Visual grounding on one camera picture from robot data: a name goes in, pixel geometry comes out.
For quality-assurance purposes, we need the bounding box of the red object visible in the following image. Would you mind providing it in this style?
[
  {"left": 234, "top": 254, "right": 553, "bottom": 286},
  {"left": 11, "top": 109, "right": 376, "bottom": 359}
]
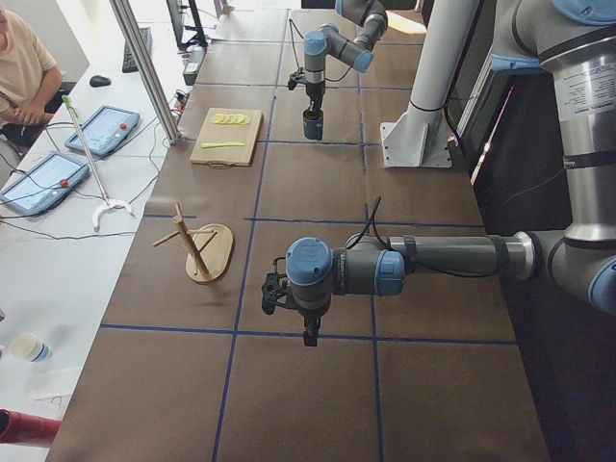
[{"left": 1, "top": 409, "right": 62, "bottom": 449}]

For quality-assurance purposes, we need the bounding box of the black computer mouse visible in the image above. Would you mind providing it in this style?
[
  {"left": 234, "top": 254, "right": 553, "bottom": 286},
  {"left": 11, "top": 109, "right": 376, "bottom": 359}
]
[{"left": 90, "top": 75, "right": 112, "bottom": 88}]

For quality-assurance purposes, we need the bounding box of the paper cup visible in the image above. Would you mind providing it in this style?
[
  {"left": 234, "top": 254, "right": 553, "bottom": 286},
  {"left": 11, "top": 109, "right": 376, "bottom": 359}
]
[{"left": 10, "top": 333, "right": 52, "bottom": 363}]

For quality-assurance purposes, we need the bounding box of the wooden cup storage rack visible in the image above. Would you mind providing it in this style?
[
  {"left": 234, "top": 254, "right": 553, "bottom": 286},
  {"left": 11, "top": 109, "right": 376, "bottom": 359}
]
[{"left": 152, "top": 202, "right": 234, "bottom": 285}]

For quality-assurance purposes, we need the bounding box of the dark blue cup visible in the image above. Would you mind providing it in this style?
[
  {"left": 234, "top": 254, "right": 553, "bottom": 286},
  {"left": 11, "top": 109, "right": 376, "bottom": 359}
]
[{"left": 302, "top": 109, "right": 323, "bottom": 141}]

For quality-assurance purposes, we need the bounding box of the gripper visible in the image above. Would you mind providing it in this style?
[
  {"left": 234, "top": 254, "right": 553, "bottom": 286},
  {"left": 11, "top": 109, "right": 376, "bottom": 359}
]
[
  {"left": 306, "top": 82, "right": 322, "bottom": 116},
  {"left": 299, "top": 308, "right": 325, "bottom": 347}
]

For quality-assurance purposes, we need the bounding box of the teach pendant tablet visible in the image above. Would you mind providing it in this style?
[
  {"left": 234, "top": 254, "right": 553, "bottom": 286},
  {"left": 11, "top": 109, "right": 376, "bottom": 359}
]
[
  {"left": 81, "top": 105, "right": 141, "bottom": 157},
  {"left": 1, "top": 152, "right": 90, "bottom": 217}
]

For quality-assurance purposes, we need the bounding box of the wooden cutting board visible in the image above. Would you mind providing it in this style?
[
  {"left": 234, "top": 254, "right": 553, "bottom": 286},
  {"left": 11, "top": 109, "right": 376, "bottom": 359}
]
[{"left": 190, "top": 108, "right": 263, "bottom": 167}]

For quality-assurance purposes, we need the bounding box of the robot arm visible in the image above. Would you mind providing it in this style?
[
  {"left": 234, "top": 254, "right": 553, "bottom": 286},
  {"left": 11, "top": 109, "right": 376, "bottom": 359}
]
[
  {"left": 261, "top": 1, "right": 615, "bottom": 347},
  {"left": 303, "top": 0, "right": 388, "bottom": 117}
]

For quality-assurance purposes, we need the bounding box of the far teach pendant tablet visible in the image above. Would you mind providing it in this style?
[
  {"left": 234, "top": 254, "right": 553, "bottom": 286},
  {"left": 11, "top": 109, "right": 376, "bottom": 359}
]
[{"left": 81, "top": 105, "right": 141, "bottom": 157}]

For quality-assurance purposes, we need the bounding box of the aluminium frame post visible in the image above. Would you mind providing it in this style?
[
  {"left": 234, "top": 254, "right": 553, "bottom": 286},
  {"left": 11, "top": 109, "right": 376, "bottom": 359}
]
[{"left": 110, "top": 0, "right": 181, "bottom": 145}]

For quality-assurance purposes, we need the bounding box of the white column with base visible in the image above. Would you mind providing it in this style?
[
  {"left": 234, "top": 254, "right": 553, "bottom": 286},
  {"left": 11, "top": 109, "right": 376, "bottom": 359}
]
[{"left": 380, "top": 0, "right": 479, "bottom": 168}]

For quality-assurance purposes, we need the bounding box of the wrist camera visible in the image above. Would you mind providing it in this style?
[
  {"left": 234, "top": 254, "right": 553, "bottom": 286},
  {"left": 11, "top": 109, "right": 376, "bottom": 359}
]
[
  {"left": 287, "top": 67, "right": 306, "bottom": 90},
  {"left": 261, "top": 272, "right": 295, "bottom": 316}
]

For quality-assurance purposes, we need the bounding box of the yellow plastic knife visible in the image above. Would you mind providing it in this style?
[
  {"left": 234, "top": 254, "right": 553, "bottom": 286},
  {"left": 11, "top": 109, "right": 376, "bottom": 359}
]
[{"left": 200, "top": 141, "right": 245, "bottom": 149}]

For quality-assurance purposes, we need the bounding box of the seated person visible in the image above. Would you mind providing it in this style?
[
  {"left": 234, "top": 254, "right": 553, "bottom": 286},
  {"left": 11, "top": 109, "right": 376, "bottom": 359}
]
[{"left": 1, "top": 9, "right": 63, "bottom": 150}]

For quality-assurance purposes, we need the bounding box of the near teach pendant tablet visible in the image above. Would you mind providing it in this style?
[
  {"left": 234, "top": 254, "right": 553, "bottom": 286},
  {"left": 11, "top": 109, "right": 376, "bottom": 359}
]
[{"left": 1, "top": 152, "right": 90, "bottom": 217}]

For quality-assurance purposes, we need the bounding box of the black keyboard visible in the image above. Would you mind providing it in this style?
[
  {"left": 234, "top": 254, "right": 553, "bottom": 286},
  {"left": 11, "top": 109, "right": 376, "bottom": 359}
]
[{"left": 121, "top": 26, "right": 154, "bottom": 74}]

